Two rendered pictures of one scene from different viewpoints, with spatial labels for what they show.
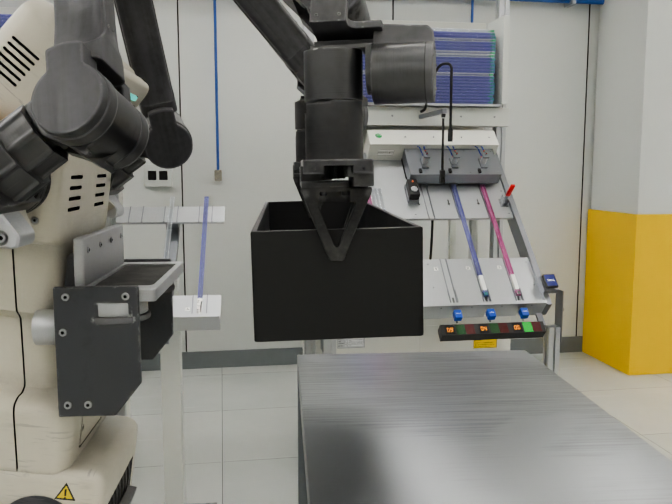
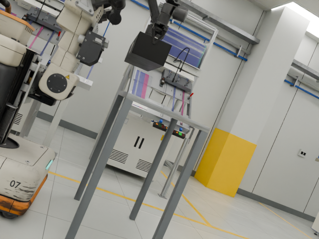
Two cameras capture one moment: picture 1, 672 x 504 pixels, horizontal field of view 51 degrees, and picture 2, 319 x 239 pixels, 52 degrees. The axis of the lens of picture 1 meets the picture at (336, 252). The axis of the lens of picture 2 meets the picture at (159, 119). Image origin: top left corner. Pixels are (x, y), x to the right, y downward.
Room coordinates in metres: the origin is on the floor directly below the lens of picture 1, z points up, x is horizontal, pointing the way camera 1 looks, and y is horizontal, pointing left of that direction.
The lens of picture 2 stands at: (-0.92, 0.03, 0.77)
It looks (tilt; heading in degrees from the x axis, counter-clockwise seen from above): 1 degrees down; 353
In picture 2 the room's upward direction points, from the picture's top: 23 degrees clockwise
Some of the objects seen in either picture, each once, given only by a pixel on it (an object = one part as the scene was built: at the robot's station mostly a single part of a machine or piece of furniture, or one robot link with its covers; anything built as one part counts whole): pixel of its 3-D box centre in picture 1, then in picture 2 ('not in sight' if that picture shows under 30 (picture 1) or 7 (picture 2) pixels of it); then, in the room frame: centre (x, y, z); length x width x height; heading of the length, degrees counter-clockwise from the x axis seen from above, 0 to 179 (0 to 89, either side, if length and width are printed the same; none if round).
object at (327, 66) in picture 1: (339, 77); (168, 10); (0.70, 0.00, 1.25); 0.07 x 0.06 x 0.07; 78
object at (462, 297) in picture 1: (413, 302); (147, 118); (2.64, -0.29, 0.65); 1.01 x 0.73 x 1.29; 9
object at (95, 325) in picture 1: (114, 308); (92, 45); (0.97, 0.31, 0.97); 0.28 x 0.16 x 0.22; 4
